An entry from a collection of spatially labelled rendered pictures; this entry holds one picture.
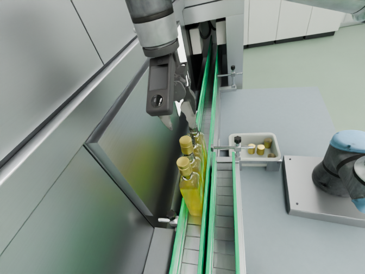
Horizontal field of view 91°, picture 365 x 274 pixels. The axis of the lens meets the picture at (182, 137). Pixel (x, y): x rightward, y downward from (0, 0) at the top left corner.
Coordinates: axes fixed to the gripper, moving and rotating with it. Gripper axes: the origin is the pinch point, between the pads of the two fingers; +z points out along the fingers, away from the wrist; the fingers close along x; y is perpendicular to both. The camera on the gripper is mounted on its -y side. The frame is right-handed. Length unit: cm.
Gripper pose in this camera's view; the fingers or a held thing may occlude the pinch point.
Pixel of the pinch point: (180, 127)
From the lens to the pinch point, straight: 46.7
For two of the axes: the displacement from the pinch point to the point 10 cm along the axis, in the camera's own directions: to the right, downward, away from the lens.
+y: 1.5, -7.1, 6.9
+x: -9.7, 0.4, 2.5
